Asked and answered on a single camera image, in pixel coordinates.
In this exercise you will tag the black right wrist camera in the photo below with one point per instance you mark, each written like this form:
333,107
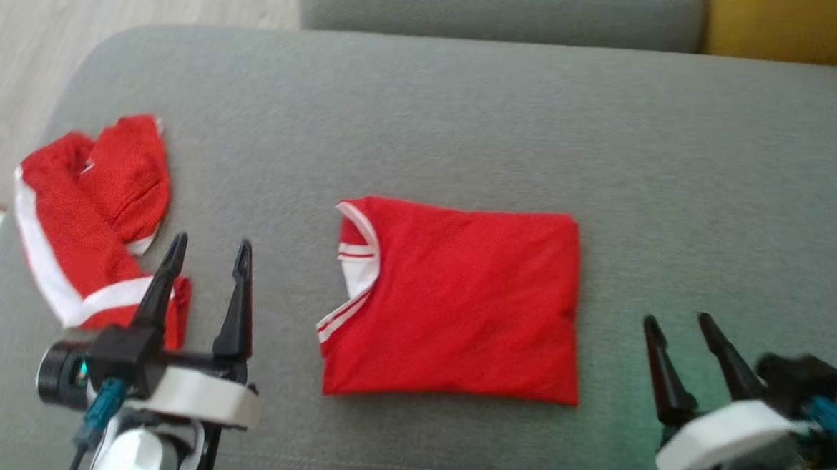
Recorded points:
798,377

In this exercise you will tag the red shorts with white trim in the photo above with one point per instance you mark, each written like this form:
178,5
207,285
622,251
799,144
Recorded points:
68,231

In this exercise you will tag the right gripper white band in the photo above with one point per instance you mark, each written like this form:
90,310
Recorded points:
723,437

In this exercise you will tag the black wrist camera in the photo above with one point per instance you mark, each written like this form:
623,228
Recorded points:
798,377
118,362

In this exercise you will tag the large grey sofa chaise cushion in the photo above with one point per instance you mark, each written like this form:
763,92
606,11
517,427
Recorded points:
468,109

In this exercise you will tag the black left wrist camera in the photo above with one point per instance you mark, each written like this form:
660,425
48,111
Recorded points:
118,362

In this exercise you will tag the red shirt with striped collar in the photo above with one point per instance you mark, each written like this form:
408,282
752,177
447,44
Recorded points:
458,301

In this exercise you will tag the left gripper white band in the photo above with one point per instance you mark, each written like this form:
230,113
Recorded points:
202,395

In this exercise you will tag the yellow sofa backrest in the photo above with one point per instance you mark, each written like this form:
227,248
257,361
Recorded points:
795,25

